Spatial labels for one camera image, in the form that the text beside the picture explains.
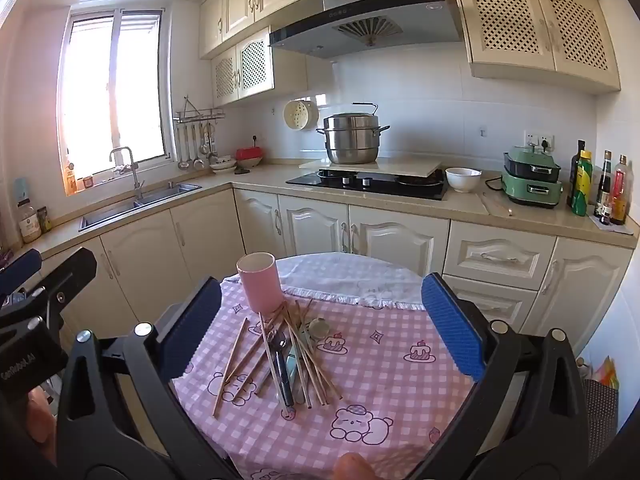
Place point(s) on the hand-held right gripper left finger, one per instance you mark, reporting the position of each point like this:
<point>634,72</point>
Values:
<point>192,330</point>

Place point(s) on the hanging metal ladle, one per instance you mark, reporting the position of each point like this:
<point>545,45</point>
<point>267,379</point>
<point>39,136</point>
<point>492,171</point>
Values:
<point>198,162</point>
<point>183,162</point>

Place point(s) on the colourful packet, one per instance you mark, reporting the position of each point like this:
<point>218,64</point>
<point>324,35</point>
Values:
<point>602,372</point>

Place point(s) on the clear bottle red label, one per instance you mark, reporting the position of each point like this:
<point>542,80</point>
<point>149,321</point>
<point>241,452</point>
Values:
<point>620,195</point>

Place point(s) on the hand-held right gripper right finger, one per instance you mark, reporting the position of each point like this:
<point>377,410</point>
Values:
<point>452,330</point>

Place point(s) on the hanging metal skimmer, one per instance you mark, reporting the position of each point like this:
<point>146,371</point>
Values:
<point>211,152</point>

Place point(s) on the small glass jar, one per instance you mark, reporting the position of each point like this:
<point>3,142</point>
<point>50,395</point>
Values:
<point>88,182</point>

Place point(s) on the small dark jar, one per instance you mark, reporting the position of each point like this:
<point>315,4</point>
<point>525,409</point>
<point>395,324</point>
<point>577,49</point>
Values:
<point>45,220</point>

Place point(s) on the stainless steel steamer pot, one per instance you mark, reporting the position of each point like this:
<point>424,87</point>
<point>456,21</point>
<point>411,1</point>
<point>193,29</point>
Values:
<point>352,140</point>

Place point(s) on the grey range hood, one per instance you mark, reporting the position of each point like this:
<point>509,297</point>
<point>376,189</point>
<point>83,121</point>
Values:
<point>365,25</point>

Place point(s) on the kitchen window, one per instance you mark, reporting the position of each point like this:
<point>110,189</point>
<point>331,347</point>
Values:
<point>112,90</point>

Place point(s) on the pink cup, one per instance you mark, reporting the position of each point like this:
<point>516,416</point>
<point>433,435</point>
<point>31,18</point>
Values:
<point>260,285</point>

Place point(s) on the steel double sink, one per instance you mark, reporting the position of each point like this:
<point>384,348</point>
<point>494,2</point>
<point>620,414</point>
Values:
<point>135,205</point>

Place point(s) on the orange bottle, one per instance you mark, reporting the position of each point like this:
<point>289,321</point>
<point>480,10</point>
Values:
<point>70,182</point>

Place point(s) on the person's left hand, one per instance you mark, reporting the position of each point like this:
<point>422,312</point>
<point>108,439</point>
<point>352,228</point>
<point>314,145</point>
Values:
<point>44,415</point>

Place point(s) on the dark woven basket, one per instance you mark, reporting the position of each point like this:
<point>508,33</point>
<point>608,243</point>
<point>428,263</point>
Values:
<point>600,420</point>

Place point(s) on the chrome faucet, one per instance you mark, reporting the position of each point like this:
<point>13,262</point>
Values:
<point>135,175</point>

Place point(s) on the jar with beige contents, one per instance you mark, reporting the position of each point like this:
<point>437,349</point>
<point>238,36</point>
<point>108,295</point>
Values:
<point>30,225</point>

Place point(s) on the large lattice door wall cabinet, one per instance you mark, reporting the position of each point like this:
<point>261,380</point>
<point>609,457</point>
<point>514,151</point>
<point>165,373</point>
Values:
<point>540,30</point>

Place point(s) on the white bowl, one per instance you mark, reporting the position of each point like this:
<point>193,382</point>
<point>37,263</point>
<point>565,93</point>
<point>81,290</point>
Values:
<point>463,180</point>

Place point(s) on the person's right hand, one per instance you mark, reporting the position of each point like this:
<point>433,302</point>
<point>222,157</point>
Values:
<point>355,467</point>

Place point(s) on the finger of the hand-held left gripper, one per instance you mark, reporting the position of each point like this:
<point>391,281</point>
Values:
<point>70,275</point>
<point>20,270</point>

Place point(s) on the cream steamer tray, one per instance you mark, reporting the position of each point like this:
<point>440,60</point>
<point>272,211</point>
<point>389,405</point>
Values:
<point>300,116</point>

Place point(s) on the dark soy sauce bottle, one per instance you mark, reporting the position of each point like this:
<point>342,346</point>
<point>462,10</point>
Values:
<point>604,180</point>

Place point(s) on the small dark bottle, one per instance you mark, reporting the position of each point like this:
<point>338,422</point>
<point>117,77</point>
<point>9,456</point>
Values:
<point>606,215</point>

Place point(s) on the metal wall utensil rack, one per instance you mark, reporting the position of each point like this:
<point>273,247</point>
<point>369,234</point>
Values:
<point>197,116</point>

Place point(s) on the green electric cooker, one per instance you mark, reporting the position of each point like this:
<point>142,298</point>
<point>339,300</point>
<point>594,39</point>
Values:
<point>532,180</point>

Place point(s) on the white paper sheet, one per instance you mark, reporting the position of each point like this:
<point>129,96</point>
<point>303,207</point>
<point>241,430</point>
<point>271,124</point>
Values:
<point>617,228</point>

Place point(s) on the dark olive oil bottle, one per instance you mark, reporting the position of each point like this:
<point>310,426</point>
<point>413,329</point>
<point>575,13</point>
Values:
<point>579,160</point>

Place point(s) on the black gas hob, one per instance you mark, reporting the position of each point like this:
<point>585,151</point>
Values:
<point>365,186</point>

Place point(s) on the small lattice door wall cabinet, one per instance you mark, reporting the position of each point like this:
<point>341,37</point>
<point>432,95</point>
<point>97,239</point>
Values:
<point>250,67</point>

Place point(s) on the white double wall socket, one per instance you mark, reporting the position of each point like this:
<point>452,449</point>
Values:
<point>539,140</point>

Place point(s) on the light green spoon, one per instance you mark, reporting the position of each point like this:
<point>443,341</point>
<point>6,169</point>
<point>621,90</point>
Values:
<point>318,329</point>

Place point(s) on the bunch of wooden chopsticks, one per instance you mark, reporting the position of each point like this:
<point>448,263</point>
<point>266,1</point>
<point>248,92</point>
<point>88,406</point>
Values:
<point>230,367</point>

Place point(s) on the yellow green bottle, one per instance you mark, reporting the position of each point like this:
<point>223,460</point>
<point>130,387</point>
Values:
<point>582,190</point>

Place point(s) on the stacked white dishes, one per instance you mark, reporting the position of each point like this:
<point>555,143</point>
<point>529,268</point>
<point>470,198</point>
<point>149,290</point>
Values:
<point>223,166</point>

